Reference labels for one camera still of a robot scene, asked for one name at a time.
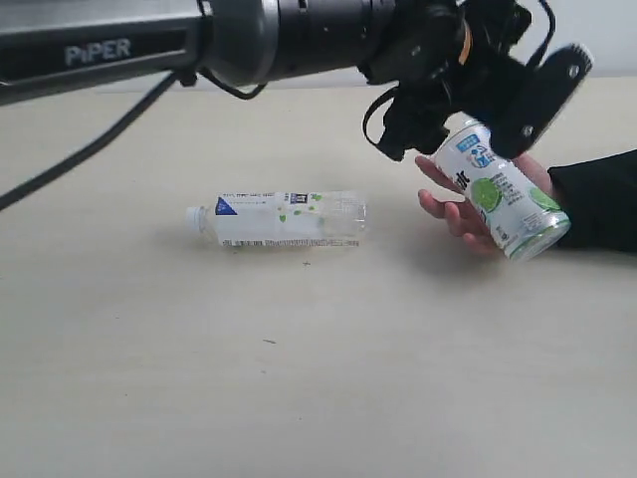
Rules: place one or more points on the person's open bare hand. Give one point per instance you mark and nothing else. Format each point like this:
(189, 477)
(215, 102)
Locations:
(462, 219)

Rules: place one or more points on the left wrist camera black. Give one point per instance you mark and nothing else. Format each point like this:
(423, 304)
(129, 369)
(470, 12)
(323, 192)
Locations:
(540, 100)

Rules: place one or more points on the lime label clear bottle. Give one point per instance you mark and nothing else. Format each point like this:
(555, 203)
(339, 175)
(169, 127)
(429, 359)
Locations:
(522, 219)

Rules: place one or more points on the clear bottle blue white label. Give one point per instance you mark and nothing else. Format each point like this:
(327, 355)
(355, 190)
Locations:
(282, 219)

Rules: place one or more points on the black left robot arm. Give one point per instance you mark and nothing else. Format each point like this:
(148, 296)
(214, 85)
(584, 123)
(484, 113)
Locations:
(52, 47)

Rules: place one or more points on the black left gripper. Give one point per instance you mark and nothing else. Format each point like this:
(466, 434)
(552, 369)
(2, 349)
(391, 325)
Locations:
(444, 58)

